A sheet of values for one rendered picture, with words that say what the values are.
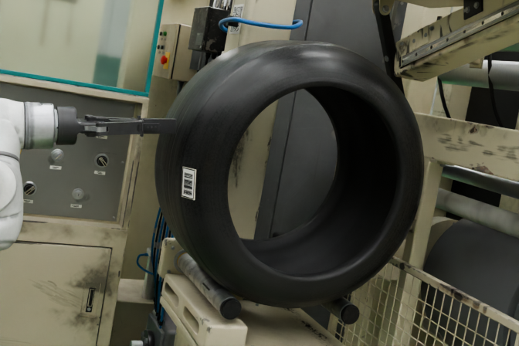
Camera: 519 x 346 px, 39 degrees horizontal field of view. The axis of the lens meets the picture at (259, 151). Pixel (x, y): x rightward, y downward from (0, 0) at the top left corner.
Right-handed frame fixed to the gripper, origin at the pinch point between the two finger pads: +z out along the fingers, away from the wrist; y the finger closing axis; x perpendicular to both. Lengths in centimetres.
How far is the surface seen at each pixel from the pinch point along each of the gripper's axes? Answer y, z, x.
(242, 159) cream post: 25.6, 28.2, 11.4
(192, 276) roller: 9.4, 11.2, 35.5
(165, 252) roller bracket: 23.1, 8.2, 33.6
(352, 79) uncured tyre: -12.0, 37.4, -11.0
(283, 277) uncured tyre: -12.4, 24.0, 29.9
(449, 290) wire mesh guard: -19, 60, 33
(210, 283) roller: -0.6, 12.2, 34.1
